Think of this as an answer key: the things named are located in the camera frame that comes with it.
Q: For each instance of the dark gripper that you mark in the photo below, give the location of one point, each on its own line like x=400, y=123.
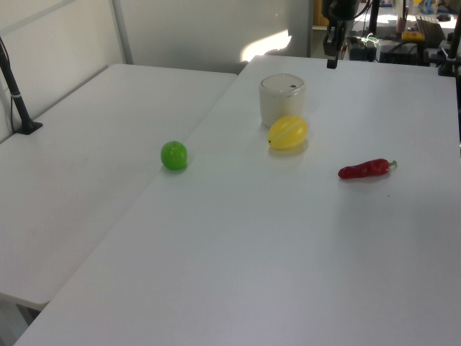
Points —
x=330, y=39

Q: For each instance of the cream garbage bin with lid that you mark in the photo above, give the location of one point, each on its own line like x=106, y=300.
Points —
x=281, y=104

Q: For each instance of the dark electronic device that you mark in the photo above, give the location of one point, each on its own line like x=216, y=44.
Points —
x=362, y=52

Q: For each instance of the thin black pole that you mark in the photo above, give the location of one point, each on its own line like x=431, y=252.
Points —
x=374, y=18

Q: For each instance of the black equipment box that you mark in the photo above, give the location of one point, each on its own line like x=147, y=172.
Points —
x=403, y=54

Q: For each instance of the yellow striped melon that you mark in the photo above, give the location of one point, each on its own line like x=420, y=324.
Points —
x=288, y=133

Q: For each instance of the yellow box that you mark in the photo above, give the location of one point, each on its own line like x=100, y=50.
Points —
x=412, y=36

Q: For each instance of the brown slatted panel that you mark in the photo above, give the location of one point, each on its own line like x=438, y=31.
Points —
x=430, y=29

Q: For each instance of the red chili pepper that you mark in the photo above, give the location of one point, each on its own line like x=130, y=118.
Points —
x=360, y=171

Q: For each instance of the black clamp stand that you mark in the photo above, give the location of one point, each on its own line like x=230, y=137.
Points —
x=452, y=47

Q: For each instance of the green apple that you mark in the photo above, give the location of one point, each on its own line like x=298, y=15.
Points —
x=174, y=156

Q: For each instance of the grey metal frame post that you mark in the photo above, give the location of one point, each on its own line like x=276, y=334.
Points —
x=120, y=32

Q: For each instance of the black camera stand pole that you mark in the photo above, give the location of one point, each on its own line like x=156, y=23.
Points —
x=18, y=104

